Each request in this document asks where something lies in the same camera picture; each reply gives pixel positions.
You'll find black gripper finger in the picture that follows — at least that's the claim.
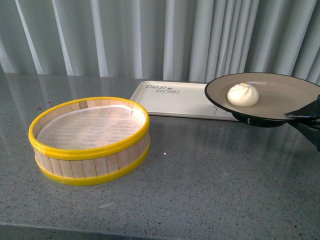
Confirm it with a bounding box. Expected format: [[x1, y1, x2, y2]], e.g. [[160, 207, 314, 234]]
[[289, 120, 320, 151], [284, 95, 320, 119]]

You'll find beige plate with black rim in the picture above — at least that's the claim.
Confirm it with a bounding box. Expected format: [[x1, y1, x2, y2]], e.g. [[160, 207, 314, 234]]
[[204, 72, 320, 128]]

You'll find white steamed bun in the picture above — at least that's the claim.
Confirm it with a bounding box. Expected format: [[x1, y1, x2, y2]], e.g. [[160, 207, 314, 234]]
[[227, 83, 259, 107]]

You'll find cream rectangular bear tray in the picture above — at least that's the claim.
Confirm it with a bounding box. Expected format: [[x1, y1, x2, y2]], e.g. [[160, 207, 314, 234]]
[[130, 80, 236, 121]]

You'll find grey pleated curtain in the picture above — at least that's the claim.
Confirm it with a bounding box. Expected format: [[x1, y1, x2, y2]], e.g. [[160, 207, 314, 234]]
[[0, 0, 320, 84]]

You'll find yellow rimmed bamboo steamer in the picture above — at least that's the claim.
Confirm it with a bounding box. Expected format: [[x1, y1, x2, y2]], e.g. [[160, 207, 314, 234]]
[[28, 96, 150, 186]]

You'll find white steamer liner paper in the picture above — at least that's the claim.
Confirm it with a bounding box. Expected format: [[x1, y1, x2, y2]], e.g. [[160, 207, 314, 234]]
[[37, 104, 146, 150]]

